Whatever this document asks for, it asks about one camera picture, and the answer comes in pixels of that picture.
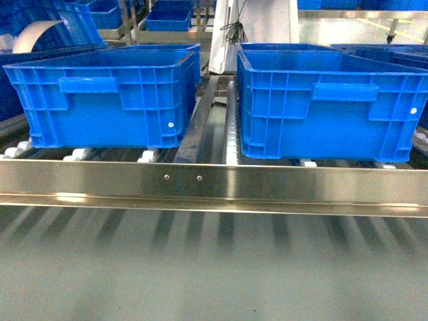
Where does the stainless steel shelf rack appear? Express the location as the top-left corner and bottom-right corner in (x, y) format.
(1, 76), (427, 218)

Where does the blue crate right front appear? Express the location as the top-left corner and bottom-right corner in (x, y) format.
(237, 50), (427, 163)

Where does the blue crate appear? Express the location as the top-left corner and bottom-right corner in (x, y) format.
(4, 49), (196, 148)
(116, 43), (201, 90)
(241, 43), (335, 51)
(237, 50), (427, 163)

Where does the blue crate behind left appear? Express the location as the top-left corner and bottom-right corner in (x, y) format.
(116, 43), (201, 90)

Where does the blue crate behind right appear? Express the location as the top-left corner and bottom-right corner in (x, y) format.
(241, 43), (335, 51)

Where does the blue crate left front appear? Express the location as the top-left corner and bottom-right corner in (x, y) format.
(4, 49), (196, 148)

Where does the white machine column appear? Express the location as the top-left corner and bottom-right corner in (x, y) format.
(209, 0), (300, 74)

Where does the black cable bundle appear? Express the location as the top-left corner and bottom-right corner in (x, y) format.
(219, 0), (250, 43)

